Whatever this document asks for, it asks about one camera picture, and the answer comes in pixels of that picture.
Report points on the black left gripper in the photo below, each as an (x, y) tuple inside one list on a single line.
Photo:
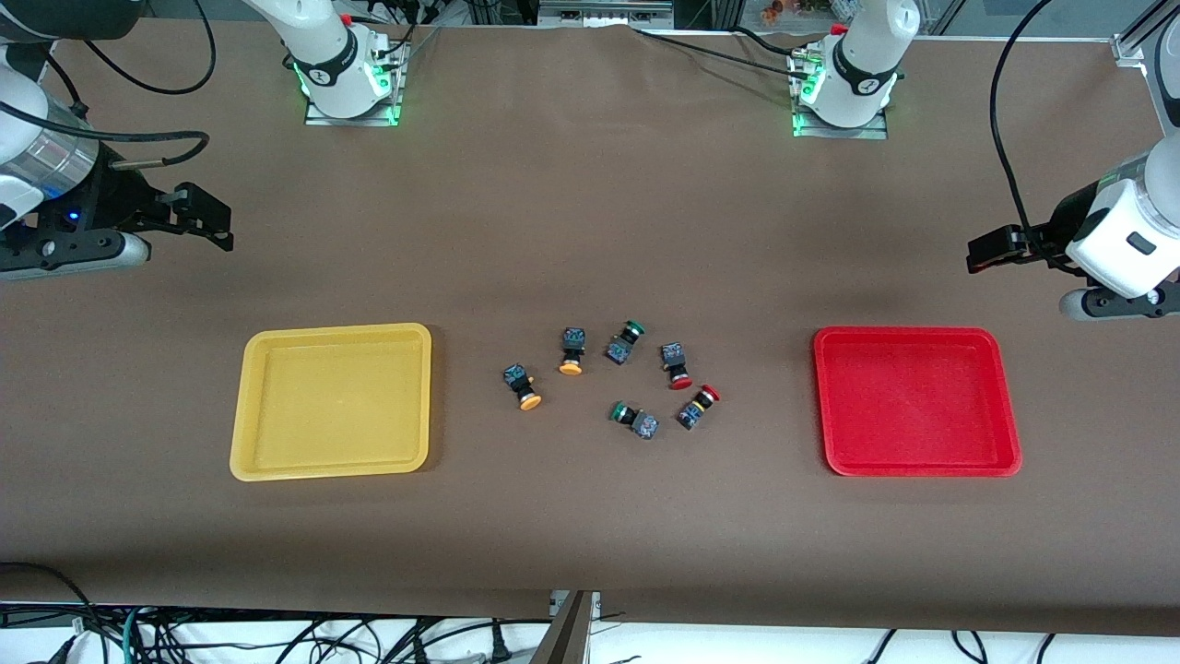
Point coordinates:
[(1067, 221)]

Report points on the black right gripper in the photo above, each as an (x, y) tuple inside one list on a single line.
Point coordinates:
[(112, 195)]

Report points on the red push button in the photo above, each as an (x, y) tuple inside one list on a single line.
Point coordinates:
[(675, 358), (696, 410)]

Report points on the yellow push button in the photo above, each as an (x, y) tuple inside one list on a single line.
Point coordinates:
[(521, 380), (572, 346)]

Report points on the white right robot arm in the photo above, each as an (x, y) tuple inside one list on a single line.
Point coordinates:
[(323, 46)]

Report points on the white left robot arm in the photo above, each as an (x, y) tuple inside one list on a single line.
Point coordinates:
[(862, 55)]

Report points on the red plastic tray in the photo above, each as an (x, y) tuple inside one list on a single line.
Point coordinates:
[(917, 401)]

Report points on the yellow plastic tray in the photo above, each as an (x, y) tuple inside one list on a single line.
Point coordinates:
[(332, 401)]

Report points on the brown table cover mat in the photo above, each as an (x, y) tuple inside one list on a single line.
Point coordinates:
[(590, 231)]

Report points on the green push button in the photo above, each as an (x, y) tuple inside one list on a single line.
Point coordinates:
[(641, 422), (622, 347)]

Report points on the grey metal box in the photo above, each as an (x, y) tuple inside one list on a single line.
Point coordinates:
[(604, 11)]

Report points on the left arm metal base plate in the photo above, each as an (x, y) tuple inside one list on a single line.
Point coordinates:
[(876, 131)]

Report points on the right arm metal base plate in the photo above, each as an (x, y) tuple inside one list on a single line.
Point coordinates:
[(387, 106)]

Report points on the aluminium frame profile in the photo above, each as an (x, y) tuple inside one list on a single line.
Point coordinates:
[(1143, 32)]

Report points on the brown table leg post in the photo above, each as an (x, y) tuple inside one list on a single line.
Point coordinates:
[(562, 636)]

